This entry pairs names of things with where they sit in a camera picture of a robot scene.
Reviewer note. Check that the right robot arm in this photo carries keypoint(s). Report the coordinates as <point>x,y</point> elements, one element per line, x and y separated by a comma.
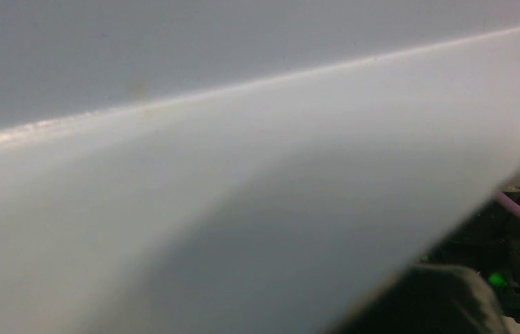
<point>488,241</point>

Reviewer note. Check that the light blue music stand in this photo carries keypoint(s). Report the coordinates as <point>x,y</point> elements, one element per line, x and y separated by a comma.
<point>273,206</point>

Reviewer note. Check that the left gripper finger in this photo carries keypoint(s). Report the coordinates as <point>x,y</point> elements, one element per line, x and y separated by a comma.
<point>428,299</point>

